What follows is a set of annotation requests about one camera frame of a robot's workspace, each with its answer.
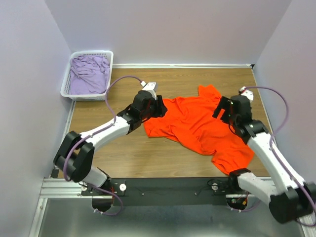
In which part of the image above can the orange t-shirt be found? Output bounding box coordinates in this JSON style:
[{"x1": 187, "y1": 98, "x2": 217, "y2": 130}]
[{"x1": 144, "y1": 85, "x2": 254, "y2": 174}]

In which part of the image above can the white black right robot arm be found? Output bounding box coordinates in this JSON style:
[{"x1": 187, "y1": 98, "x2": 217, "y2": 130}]
[{"x1": 213, "y1": 95, "x2": 316, "y2": 224}]

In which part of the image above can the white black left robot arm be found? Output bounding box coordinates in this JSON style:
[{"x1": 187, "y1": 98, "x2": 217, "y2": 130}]
[{"x1": 53, "y1": 90, "x2": 167, "y2": 195}]

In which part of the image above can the purple t-shirt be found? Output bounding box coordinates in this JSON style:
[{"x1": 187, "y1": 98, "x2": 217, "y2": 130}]
[{"x1": 69, "y1": 55, "x2": 110, "y2": 95}]

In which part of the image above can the white perforated plastic basket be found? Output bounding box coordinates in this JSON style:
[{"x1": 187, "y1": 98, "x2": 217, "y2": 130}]
[{"x1": 60, "y1": 50, "x2": 114, "y2": 101}]

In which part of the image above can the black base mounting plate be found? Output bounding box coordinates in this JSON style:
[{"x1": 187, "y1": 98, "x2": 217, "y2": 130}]
[{"x1": 81, "y1": 177, "x2": 246, "y2": 207}]

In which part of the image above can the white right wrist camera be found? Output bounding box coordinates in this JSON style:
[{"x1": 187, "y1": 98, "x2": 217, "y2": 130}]
[{"x1": 238, "y1": 86, "x2": 254, "y2": 103}]

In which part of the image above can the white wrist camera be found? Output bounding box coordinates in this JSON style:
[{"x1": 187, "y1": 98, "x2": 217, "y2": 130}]
[
  {"x1": 140, "y1": 81, "x2": 158, "y2": 99},
  {"x1": 238, "y1": 86, "x2": 254, "y2": 103}
]

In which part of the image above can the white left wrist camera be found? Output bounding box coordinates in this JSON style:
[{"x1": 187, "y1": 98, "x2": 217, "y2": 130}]
[{"x1": 140, "y1": 81, "x2": 158, "y2": 99}]

